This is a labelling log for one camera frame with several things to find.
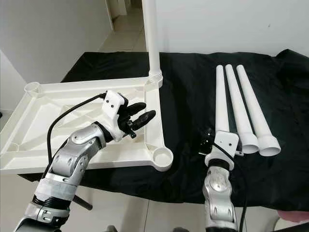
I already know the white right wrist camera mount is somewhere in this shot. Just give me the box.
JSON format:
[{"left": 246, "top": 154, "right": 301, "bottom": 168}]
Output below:
[{"left": 204, "top": 130, "right": 240, "bottom": 167}]

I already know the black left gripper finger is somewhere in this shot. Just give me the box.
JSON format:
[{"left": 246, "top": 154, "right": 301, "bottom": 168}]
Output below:
[
  {"left": 123, "top": 101, "right": 147, "bottom": 117},
  {"left": 133, "top": 110, "right": 157, "bottom": 130}
]

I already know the white plastic table top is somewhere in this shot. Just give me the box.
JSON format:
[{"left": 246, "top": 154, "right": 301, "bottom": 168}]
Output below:
[{"left": 0, "top": 76, "right": 174, "bottom": 175}]

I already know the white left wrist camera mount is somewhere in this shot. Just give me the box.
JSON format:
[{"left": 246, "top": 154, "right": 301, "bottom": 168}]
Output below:
[{"left": 102, "top": 89, "right": 128, "bottom": 143}]

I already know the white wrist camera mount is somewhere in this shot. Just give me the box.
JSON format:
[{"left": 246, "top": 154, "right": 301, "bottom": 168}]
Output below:
[
  {"left": 102, "top": 89, "right": 128, "bottom": 143},
  {"left": 204, "top": 130, "right": 240, "bottom": 167}
]

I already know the pale door frame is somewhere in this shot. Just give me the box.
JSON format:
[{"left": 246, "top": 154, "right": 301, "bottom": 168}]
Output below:
[{"left": 111, "top": 0, "right": 133, "bottom": 17}]

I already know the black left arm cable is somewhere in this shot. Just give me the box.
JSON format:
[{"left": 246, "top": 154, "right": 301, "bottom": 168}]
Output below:
[{"left": 46, "top": 93, "right": 108, "bottom": 170}]

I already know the black metal table leg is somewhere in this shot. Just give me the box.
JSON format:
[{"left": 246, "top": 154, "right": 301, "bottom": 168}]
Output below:
[{"left": 75, "top": 195, "right": 93, "bottom": 211}]

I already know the pink round seat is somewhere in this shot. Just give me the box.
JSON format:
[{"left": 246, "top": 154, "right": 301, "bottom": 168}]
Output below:
[{"left": 275, "top": 211, "right": 309, "bottom": 230}]

